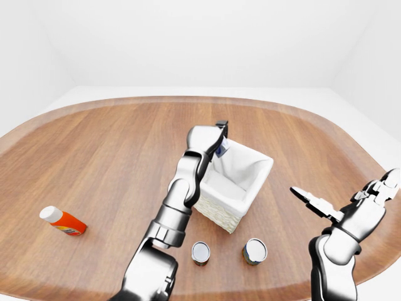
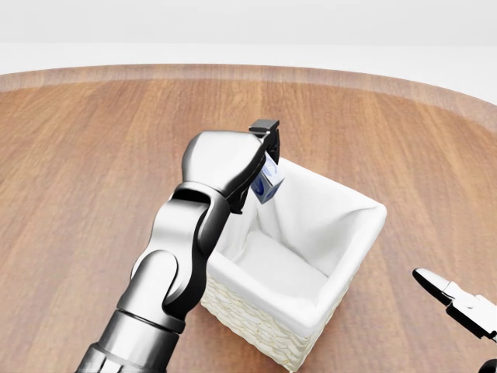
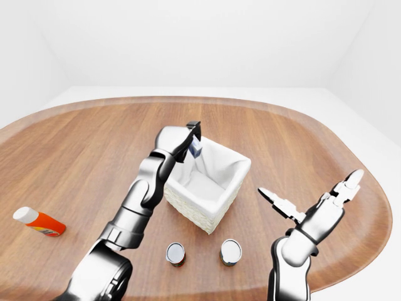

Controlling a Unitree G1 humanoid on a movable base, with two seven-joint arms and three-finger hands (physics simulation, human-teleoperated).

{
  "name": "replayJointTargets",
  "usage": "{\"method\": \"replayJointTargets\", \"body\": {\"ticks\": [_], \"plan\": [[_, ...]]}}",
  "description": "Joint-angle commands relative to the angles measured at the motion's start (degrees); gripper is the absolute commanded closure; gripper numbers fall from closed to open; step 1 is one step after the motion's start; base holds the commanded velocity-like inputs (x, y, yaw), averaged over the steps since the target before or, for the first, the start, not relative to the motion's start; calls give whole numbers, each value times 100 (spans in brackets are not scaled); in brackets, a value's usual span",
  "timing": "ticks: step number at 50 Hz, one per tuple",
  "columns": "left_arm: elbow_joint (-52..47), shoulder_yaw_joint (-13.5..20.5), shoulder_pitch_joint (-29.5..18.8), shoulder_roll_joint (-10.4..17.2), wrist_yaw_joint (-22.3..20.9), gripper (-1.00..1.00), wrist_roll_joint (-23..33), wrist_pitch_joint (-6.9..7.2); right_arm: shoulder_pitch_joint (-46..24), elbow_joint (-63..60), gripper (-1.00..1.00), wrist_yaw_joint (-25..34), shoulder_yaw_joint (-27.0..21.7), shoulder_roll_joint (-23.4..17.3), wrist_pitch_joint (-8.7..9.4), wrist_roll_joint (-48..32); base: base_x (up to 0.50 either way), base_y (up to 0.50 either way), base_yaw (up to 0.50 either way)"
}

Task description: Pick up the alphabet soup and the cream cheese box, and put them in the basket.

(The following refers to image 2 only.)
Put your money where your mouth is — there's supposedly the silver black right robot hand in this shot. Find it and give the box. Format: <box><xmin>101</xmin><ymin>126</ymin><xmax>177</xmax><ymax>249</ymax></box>
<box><xmin>412</xmin><ymin>267</ymin><xmax>497</xmax><ymax>373</ymax></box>

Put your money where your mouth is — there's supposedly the white lined wicker basket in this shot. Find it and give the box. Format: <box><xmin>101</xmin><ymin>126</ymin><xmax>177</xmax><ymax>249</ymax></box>
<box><xmin>199</xmin><ymin>156</ymin><xmax>388</xmax><ymax>372</ymax></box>

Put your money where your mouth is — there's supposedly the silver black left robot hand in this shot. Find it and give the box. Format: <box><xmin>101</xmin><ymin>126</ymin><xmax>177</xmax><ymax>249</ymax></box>
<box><xmin>181</xmin><ymin>118</ymin><xmax>282</xmax><ymax>215</ymax></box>

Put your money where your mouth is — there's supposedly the blue white cream cheese box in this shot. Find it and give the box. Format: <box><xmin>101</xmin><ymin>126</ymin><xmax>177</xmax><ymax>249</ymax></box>
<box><xmin>250</xmin><ymin>153</ymin><xmax>286</xmax><ymax>205</ymax></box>

